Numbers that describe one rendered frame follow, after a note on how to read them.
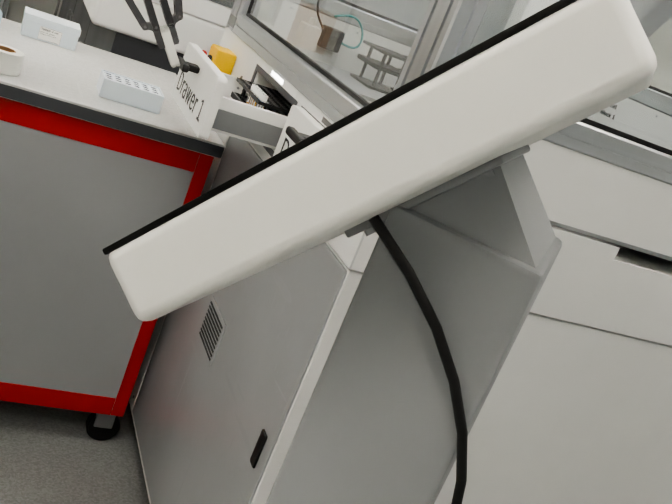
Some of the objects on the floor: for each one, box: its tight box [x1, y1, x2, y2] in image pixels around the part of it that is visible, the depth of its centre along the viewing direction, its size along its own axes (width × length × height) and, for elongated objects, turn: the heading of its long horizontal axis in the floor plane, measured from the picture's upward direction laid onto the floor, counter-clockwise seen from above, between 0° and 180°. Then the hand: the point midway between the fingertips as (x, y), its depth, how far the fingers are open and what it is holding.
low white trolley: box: [0, 18, 225, 441], centre depth 197 cm, size 58×62×76 cm
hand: (169, 46), depth 150 cm, fingers closed
